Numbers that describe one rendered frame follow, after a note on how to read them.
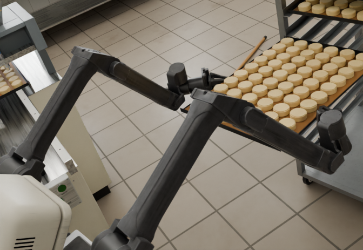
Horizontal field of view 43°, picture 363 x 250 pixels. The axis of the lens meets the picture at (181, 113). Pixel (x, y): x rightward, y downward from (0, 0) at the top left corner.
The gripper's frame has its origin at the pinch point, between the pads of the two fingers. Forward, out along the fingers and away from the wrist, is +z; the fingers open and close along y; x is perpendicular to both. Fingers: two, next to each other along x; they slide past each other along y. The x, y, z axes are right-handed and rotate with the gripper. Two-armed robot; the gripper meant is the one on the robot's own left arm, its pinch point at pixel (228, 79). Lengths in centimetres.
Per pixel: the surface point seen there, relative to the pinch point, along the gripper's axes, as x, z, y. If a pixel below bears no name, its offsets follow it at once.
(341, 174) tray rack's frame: -27, 47, 80
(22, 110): -33, -96, 17
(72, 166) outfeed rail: 17, -61, 15
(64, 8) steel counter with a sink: -321, -156, 67
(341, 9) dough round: -22, 46, -9
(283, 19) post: -28.6, 25.4, -6.5
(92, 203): 13, -61, 38
